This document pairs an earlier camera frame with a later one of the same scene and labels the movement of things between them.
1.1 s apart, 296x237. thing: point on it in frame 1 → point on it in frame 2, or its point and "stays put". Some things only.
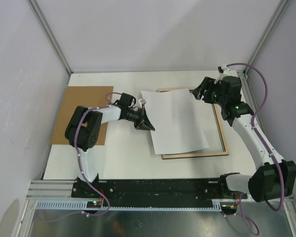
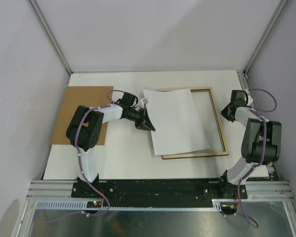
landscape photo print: x=176 y=120 stays put
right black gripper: x=208 y=84 → x=224 y=113
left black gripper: x=143 y=122 stays put
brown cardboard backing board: x=90 y=97 stays put
